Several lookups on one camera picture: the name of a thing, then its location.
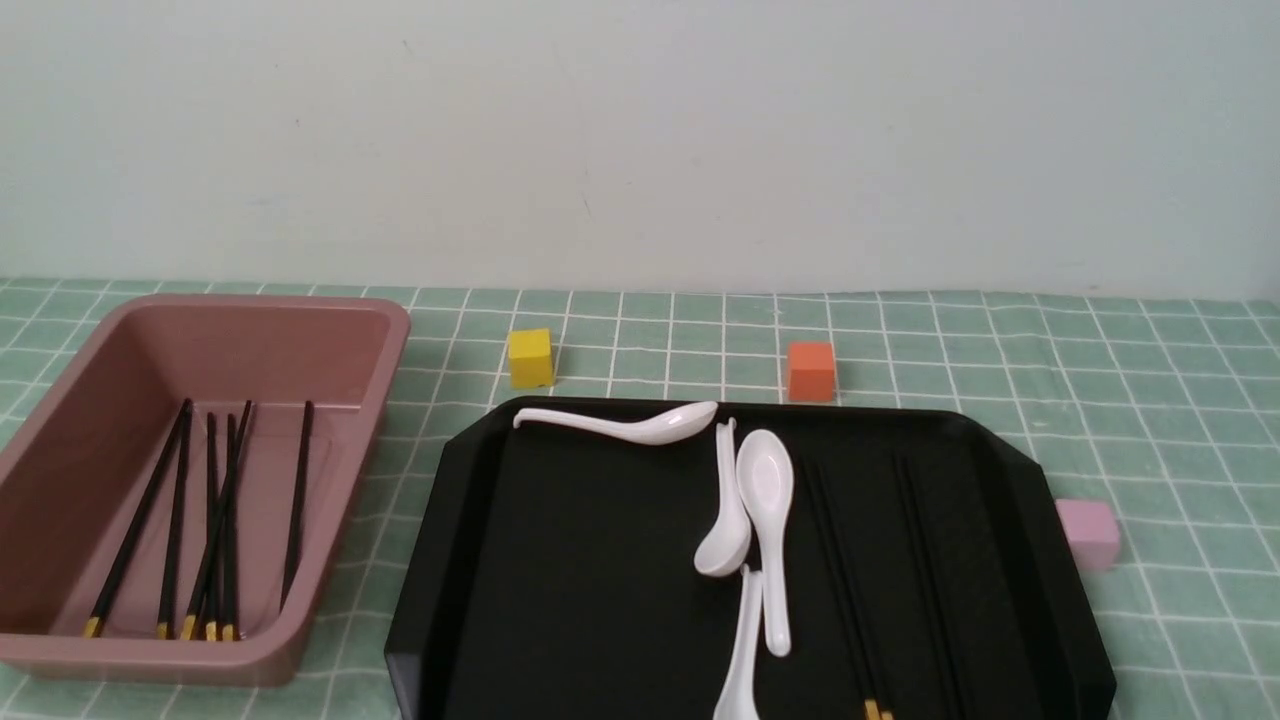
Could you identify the black chopstick gold tip tray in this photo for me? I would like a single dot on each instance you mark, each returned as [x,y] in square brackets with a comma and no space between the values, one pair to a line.
[852,647]

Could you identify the white spoon on tray rim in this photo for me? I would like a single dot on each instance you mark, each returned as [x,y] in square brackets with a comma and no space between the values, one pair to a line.
[671,426]

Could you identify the yellow cube block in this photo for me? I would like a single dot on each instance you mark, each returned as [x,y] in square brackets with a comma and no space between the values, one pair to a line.
[530,358]

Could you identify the white spoon bowl up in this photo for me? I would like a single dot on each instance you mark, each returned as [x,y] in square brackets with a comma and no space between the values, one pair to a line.
[767,484]

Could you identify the orange cube block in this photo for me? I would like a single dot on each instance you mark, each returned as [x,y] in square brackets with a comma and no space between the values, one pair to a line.
[811,373]

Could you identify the white spoon bowl down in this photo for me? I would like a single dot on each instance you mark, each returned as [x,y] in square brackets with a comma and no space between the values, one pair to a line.
[725,546]

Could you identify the black plastic tray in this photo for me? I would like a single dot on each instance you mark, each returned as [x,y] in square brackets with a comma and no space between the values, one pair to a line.
[553,576]

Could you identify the white spoon at bottom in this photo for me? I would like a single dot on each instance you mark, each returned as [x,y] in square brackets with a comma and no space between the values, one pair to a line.
[737,698]

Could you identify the black chopstick rightmost in bin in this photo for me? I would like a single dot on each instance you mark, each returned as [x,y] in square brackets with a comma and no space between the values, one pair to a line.
[295,535]

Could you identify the black chopstick in bin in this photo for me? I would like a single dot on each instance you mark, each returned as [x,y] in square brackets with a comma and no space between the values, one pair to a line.
[169,588]
[104,603]
[230,583]
[295,535]
[211,603]

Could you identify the black chopstick right on tray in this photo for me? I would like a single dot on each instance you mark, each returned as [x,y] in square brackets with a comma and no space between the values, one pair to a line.
[952,701]

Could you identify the black chopstick crossing in bin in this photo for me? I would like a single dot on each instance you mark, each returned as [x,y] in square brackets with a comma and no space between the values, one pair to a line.
[192,622]

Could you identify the pink cube block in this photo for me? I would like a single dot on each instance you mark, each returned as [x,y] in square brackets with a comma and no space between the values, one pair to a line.
[1092,530]

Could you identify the pink plastic bin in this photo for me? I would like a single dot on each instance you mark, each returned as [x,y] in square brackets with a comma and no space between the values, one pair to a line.
[76,469]

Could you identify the green checkered tablecloth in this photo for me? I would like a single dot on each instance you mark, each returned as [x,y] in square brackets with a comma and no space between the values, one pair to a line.
[1167,410]

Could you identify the black chopstick leftmost in bin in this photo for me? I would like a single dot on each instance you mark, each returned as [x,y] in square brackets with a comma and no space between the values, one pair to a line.
[104,603]

